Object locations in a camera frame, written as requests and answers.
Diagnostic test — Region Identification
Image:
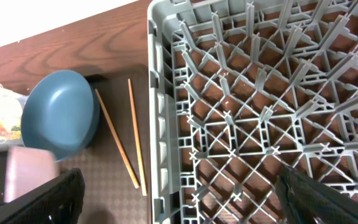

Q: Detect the wooden chopstick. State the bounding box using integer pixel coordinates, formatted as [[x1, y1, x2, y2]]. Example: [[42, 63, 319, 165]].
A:
[[94, 89, 140, 189], [128, 78, 147, 196]]

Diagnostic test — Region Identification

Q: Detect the wooden chopstick left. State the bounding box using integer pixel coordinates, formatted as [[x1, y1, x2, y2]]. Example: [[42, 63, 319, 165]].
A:
[[94, 89, 140, 189]]

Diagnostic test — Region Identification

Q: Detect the wooden chopstick right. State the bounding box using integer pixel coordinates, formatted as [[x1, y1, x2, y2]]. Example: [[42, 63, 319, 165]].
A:
[[128, 78, 147, 196]]

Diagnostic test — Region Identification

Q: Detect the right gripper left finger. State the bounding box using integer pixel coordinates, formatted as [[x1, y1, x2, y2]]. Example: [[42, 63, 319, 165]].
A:
[[0, 168, 85, 223]]

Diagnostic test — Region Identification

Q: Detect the grey dishwasher rack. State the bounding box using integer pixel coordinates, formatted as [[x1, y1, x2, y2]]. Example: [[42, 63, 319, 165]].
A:
[[147, 0, 358, 223]]

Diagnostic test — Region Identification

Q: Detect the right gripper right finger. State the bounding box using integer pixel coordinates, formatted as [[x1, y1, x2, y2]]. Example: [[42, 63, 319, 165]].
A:
[[275, 166, 358, 223]]

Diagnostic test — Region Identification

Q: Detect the white pink bowl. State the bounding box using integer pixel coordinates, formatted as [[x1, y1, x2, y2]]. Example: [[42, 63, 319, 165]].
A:
[[3, 146, 59, 203]]

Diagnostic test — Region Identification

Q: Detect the clear plastic bin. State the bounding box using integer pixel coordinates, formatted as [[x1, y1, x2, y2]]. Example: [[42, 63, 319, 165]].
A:
[[0, 84, 28, 149]]

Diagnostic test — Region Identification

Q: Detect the dark blue plate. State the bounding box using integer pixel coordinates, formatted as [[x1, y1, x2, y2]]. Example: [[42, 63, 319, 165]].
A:
[[21, 70, 100, 161]]

